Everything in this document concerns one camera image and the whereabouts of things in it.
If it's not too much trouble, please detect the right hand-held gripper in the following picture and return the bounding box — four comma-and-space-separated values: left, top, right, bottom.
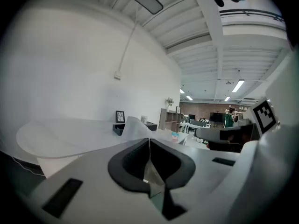
186, 51, 299, 224

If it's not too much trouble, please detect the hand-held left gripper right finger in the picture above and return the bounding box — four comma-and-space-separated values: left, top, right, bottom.
149, 139, 241, 224

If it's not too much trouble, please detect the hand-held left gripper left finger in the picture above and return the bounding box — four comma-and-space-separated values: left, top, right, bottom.
16, 138, 162, 224

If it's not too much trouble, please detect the black tray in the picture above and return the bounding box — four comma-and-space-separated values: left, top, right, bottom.
112, 123, 126, 136

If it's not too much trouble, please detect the dark blue tissue box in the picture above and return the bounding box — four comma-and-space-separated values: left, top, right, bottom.
144, 122, 158, 132

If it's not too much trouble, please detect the white tissue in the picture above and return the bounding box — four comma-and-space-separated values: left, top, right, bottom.
123, 115, 175, 198

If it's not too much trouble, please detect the white office desk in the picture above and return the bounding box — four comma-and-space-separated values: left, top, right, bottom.
179, 121, 209, 135

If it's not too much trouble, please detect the wooden cube shelf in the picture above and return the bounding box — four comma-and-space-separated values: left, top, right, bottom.
158, 108, 182, 133

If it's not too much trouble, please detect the green plant in white vase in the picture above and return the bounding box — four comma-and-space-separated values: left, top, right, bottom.
165, 97, 175, 113

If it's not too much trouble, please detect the black wall television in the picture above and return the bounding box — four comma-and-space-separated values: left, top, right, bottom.
209, 112, 226, 128

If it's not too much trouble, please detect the black branch print picture frame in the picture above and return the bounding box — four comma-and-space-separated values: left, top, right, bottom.
115, 110, 126, 124

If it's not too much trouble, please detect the white floor cable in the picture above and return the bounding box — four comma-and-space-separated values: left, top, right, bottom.
10, 155, 45, 177

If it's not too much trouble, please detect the white wall conduit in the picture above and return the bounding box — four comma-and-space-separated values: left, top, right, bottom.
118, 5, 141, 73

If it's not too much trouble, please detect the black ceiling track rail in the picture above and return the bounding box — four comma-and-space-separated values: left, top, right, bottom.
219, 8, 285, 22

